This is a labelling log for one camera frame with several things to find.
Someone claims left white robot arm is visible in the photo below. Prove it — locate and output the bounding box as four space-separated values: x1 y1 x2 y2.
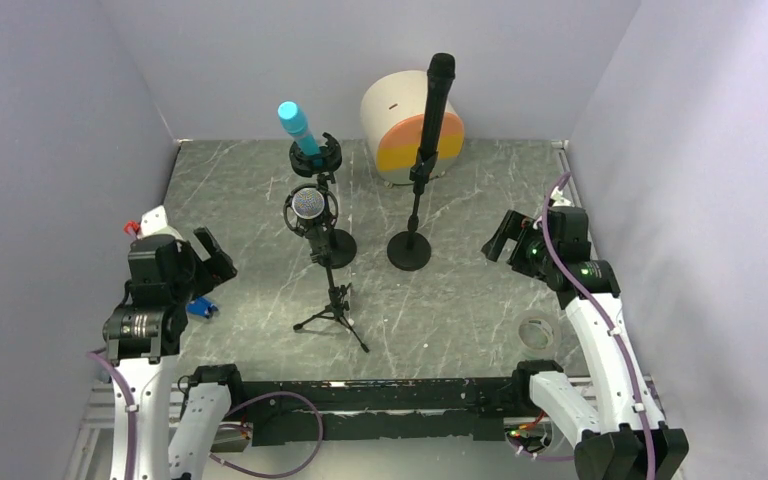
102 227 247 479

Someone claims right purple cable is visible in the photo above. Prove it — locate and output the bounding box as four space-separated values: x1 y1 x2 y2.
504 172 658 480

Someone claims tall black microphone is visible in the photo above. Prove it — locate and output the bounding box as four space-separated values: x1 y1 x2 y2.
418 52 456 162

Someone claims black round-base clip stand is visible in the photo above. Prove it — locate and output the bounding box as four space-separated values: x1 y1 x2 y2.
387 148 437 272

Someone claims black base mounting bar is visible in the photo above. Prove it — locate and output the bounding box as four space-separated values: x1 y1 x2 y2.
231 377 539 446

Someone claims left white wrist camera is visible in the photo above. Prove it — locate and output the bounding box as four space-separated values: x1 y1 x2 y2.
123 205 183 240

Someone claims black tripod shock-mount stand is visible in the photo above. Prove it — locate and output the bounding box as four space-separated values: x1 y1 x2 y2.
283 184 370 353

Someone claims black round-base shock-mount stand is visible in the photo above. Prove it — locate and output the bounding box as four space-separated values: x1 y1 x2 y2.
283 133 357 269

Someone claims cyan blue microphone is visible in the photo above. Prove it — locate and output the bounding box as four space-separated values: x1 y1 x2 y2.
277 101 323 167

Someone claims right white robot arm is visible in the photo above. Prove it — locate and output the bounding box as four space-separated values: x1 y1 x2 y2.
481 205 689 479

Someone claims silver mesh black microphone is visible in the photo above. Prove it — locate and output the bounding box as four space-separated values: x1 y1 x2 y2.
290 187 326 237

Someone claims white orange yellow cylinder container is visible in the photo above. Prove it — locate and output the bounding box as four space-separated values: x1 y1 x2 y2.
360 70 427 186

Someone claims blue black hand tool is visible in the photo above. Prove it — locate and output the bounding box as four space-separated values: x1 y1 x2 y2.
186 296 219 320

